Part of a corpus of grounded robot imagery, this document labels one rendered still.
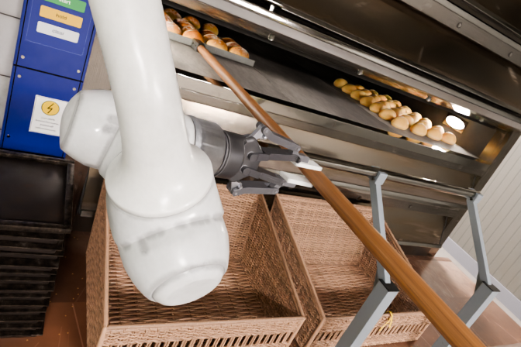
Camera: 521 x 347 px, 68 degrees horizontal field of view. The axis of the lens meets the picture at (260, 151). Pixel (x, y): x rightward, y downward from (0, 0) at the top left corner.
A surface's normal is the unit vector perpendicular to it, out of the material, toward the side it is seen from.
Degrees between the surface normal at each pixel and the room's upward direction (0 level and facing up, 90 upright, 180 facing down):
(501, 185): 90
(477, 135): 90
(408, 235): 70
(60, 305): 0
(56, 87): 90
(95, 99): 22
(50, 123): 90
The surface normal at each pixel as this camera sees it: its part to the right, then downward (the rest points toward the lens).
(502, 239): -0.86, -0.18
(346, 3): 0.47, 0.17
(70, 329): 0.39, -0.85
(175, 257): 0.12, -0.16
